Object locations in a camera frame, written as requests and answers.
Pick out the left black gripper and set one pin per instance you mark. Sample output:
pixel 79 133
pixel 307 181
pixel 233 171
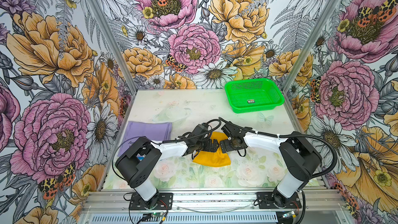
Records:
pixel 209 145

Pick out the right green circuit board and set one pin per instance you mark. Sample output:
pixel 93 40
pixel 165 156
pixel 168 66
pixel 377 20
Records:
pixel 290 214

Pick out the aluminium front rail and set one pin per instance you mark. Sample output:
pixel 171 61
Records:
pixel 213 200

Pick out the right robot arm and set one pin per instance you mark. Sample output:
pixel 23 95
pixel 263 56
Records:
pixel 300 158

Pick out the right aluminium corner post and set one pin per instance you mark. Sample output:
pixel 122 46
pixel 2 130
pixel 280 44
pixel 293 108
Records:
pixel 305 51

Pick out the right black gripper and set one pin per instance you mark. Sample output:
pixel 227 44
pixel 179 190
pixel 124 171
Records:
pixel 225 142

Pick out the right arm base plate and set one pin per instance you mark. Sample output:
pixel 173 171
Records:
pixel 271 200

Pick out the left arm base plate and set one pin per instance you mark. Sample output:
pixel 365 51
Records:
pixel 160 201

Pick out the green circuit board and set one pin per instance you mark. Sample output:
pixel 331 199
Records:
pixel 160 215
pixel 290 214

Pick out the folded purple t shirt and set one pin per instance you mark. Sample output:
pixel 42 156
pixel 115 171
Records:
pixel 153 131

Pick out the aluminium corner post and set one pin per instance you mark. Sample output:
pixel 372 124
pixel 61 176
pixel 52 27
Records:
pixel 97 11
pixel 305 51

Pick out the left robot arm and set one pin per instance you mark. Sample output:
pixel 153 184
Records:
pixel 138 161

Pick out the left aluminium corner post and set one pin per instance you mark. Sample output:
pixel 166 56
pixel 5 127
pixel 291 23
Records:
pixel 97 11

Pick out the green plastic basket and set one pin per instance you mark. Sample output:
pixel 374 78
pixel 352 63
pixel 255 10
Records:
pixel 264 91

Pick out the yellow t shirt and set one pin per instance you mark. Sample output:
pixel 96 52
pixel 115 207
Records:
pixel 213 159

